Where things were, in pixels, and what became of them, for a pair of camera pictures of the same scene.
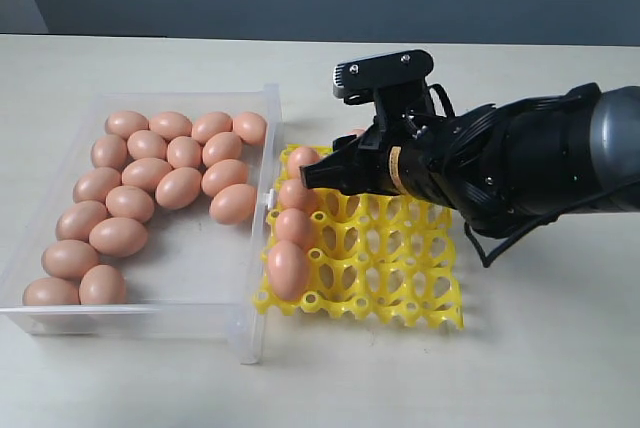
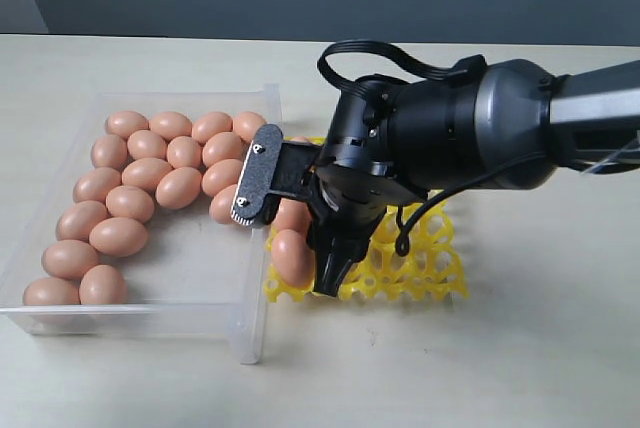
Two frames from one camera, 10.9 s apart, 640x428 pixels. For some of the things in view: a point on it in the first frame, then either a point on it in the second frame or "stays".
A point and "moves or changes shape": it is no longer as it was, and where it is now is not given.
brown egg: [109, 151] stays
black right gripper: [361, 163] -> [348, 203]
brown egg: [69, 258] stays
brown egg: [103, 285] stays
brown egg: [288, 269] moves or changes shape
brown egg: [52, 291] stays
